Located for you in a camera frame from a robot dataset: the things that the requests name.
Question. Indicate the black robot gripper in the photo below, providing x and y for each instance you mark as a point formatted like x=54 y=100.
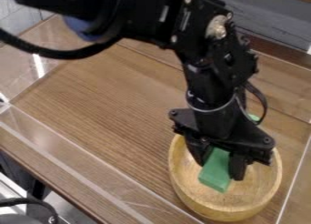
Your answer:
x=223 y=127

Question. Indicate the green rectangular block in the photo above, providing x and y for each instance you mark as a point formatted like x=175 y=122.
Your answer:
x=214 y=174

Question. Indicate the brown wooden bowl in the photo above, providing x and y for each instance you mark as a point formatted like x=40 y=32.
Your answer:
x=247 y=196

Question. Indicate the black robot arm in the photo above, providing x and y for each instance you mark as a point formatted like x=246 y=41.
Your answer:
x=197 y=29

